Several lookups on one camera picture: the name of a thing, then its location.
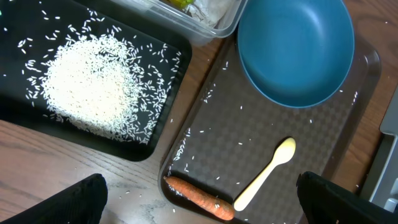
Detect pale yellow plastic spoon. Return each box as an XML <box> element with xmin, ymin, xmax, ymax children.
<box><xmin>233</xmin><ymin>138</ymin><xmax>296</xmax><ymax>212</ymax></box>

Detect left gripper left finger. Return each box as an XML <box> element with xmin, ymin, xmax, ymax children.
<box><xmin>2</xmin><ymin>174</ymin><xmax>108</xmax><ymax>224</ymax></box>

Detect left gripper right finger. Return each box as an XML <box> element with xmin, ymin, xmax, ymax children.
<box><xmin>296</xmin><ymin>171</ymin><xmax>397</xmax><ymax>224</ymax></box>

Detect dark brown serving tray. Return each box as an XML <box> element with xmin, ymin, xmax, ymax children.
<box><xmin>159</xmin><ymin>37</ymin><xmax>381</xmax><ymax>223</ymax></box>

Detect clear plastic waste bin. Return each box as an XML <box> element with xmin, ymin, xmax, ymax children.
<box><xmin>114</xmin><ymin>0</ymin><xmax>248</xmax><ymax>46</ymax></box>

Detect grey dishwasher rack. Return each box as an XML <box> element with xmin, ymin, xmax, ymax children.
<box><xmin>360</xmin><ymin>92</ymin><xmax>397</xmax><ymax>213</ymax></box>

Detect orange carrot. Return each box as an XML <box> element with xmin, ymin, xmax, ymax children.
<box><xmin>164</xmin><ymin>176</ymin><xmax>235</xmax><ymax>221</ymax></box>

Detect yellow green snack wrapper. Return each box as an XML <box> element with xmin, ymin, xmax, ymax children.
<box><xmin>169</xmin><ymin>0</ymin><xmax>195</xmax><ymax>9</ymax></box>

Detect white rice pile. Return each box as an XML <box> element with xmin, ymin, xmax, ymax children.
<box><xmin>17</xmin><ymin>9</ymin><xmax>183</xmax><ymax>146</ymax></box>

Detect dark blue plate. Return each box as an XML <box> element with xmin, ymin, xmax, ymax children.
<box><xmin>238</xmin><ymin>0</ymin><xmax>355</xmax><ymax>108</ymax></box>

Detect white tissue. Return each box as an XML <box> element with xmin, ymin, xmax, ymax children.
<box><xmin>183</xmin><ymin>0</ymin><xmax>236</xmax><ymax>27</ymax></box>

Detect black rectangular tray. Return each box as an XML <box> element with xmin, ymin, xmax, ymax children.
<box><xmin>1</xmin><ymin>0</ymin><xmax>192</xmax><ymax>162</ymax></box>

